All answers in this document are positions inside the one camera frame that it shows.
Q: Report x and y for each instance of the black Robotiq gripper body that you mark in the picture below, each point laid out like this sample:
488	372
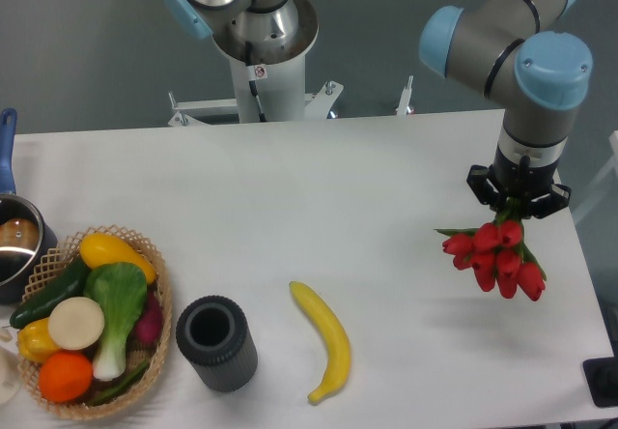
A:
521	178

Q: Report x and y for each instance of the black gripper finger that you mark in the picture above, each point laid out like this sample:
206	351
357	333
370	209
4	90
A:
486	187
553	199

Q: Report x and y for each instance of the red tulip bouquet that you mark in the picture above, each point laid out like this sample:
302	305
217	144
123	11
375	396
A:
497	254

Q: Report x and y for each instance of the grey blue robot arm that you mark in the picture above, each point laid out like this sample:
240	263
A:
505	50

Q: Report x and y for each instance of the dark grey ribbed vase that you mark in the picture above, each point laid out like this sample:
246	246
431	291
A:
213	334

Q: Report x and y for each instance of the black device at edge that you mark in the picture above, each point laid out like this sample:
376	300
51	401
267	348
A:
601	378

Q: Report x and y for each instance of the yellow banana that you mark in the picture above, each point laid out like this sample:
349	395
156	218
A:
335	339

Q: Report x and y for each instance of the purple sweet potato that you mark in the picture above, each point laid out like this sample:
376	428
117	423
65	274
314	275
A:
149	326

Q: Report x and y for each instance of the green bok choy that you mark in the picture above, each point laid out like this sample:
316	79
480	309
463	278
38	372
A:
120	290

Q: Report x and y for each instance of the yellow squash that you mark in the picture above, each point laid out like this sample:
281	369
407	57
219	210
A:
100	249

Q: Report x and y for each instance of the green chili pepper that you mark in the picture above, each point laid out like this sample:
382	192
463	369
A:
121	387

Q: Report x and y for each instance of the dark green cucumber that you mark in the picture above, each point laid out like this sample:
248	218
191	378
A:
68	284

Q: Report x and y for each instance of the white round radish slice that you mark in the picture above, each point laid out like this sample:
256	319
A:
76	323

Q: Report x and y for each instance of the orange fruit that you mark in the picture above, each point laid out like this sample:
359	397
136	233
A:
65	376

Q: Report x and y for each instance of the yellow bell pepper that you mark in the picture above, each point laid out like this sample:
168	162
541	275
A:
35	342

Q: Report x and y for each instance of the garlic clove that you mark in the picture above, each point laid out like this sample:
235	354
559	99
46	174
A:
5	335

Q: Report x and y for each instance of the white metal frame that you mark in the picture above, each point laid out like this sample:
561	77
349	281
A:
600	186

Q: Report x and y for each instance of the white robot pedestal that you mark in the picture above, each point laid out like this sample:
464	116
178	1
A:
266	53

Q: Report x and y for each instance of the blue handled saucepan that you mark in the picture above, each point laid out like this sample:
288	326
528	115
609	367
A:
25	236

